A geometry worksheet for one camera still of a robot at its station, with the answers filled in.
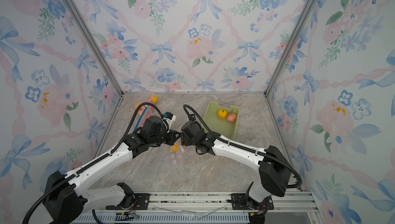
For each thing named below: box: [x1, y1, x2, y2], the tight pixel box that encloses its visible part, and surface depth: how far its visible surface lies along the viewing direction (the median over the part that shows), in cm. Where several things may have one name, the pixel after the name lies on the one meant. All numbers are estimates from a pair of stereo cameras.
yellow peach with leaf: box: [217, 108, 228, 120], surface depth 105 cm
